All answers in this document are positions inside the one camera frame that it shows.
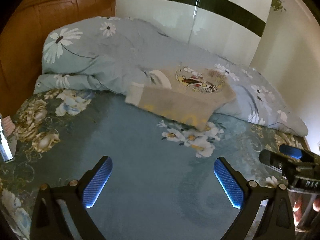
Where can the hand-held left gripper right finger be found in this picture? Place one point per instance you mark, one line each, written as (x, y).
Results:
(228, 182)

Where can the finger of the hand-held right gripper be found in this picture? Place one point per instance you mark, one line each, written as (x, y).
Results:
(290, 151)
(270, 158)

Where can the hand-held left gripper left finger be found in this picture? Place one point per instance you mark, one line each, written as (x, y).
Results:
(97, 182)

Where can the beige sweater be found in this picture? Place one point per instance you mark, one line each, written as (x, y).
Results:
(175, 100)

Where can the person's right hand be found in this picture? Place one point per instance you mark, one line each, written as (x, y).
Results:
(298, 206)

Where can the floral bed sheet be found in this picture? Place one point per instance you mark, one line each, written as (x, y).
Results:
(150, 160)

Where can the silver bottle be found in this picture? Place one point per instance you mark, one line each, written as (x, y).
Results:
(5, 147)

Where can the small patterned packet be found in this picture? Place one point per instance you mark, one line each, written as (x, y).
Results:
(8, 125)

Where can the light blue daisy quilt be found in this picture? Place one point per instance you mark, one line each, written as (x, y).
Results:
(105, 55)

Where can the white wardrobe with black stripe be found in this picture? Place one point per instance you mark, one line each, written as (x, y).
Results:
(200, 22)

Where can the wooden bed headboard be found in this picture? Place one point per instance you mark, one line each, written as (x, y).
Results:
(30, 30)

